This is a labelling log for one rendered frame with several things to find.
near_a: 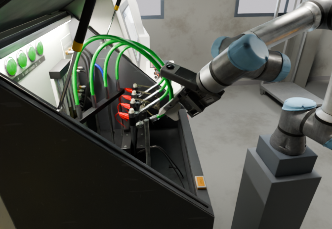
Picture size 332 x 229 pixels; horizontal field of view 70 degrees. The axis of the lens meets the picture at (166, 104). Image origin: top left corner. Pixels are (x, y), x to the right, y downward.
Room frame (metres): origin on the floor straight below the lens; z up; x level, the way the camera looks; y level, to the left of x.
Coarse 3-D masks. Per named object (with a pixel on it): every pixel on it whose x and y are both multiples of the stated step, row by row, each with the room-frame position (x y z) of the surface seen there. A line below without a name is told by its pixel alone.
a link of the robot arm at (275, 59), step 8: (272, 56) 0.53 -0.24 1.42; (280, 56) 0.54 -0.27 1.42; (272, 64) 0.51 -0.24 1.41; (280, 64) 0.53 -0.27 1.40; (288, 64) 0.54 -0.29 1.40; (264, 72) 0.50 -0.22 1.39; (272, 72) 0.52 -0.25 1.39; (280, 72) 0.53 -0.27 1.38; (288, 72) 0.54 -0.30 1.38; (264, 80) 0.53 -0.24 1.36; (272, 80) 0.54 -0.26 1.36; (280, 80) 0.55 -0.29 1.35
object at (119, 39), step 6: (96, 36) 0.73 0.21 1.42; (102, 36) 0.72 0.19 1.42; (108, 36) 0.72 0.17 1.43; (114, 36) 0.71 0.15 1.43; (84, 42) 0.75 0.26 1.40; (90, 42) 0.74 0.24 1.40; (126, 42) 0.69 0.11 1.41; (138, 48) 0.68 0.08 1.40; (78, 54) 0.76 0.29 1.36; (144, 54) 0.67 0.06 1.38; (78, 60) 0.77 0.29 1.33; (150, 60) 0.67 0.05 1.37; (156, 66) 0.66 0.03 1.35; (168, 84) 0.65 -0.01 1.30; (168, 90) 0.65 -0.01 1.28; (78, 102) 0.78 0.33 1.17
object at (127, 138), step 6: (144, 114) 1.01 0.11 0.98; (138, 120) 0.95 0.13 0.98; (126, 132) 0.86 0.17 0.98; (138, 132) 0.86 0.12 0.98; (144, 132) 0.86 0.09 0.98; (126, 138) 0.81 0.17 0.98; (138, 138) 0.81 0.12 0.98; (144, 138) 0.81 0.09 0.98; (126, 144) 0.77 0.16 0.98; (138, 144) 0.77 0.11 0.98; (144, 144) 0.77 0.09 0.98; (126, 150) 0.74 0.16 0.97; (132, 150) 0.82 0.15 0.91; (138, 150) 0.75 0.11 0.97; (138, 156) 0.75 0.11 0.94; (144, 156) 0.75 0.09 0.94; (144, 162) 0.75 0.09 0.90
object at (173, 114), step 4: (176, 104) 0.60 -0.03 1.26; (172, 108) 0.60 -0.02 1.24; (176, 108) 0.60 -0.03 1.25; (160, 112) 0.62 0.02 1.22; (164, 112) 0.61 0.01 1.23; (168, 112) 0.61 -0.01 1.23; (172, 112) 0.60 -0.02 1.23; (176, 112) 0.60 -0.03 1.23; (168, 116) 0.61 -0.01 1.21; (172, 116) 0.60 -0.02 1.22; (176, 116) 0.60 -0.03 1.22; (176, 120) 0.60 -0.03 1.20
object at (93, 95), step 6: (108, 42) 0.87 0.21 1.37; (114, 42) 0.87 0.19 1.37; (120, 42) 0.87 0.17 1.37; (132, 42) 0.87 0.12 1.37; (102, 48) 0.87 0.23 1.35; (144, 48) 0.87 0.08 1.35; (96, 54) 0.86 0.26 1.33; (156, 54) 0.88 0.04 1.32; (162, 60) 0.88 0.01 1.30; (90, 66) 0.86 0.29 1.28; (90, 72) 0.86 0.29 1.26; (90, 78) 0.86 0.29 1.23; (90, 84) 0.86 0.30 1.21; (90, 90) 0.86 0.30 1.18; (162, 96) 0.88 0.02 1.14; (156, 102) 0.87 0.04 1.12; (144, 108) 0.87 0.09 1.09
